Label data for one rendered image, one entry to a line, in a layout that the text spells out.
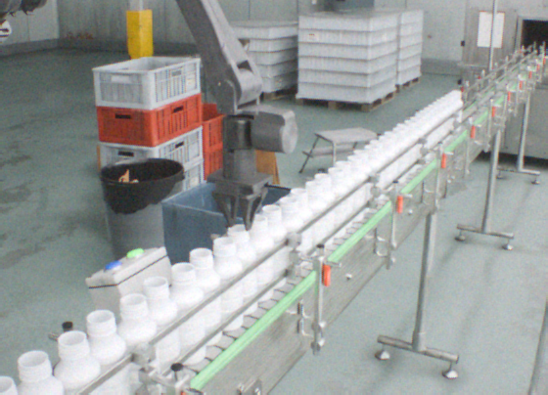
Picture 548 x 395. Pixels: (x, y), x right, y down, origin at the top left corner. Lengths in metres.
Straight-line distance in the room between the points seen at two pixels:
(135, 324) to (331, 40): 7.15
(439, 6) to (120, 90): 8.55
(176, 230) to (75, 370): 1.12
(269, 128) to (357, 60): 6.81
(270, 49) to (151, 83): 4.98
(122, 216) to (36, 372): 2.46
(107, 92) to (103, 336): 2.95
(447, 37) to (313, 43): 4.08
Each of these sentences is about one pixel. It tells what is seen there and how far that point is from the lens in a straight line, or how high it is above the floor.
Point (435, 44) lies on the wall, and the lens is 11.59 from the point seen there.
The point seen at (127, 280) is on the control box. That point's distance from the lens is 1.09.
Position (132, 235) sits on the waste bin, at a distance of 3.23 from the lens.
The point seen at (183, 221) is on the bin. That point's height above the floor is 0.90.
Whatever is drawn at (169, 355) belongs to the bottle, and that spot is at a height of 1.05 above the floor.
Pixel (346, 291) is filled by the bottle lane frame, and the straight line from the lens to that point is 1.54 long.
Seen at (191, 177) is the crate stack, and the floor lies 0.36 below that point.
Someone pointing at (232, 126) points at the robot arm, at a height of 1.36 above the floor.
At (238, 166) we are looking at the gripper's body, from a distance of 1.04.
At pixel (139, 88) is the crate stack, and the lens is 3.59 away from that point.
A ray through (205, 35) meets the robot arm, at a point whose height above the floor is 1.51.
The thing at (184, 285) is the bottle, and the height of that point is 1.14.
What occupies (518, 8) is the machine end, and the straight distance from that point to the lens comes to 5.75.
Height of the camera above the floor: 1.59
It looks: 19 degrees down
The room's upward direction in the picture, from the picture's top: straight up
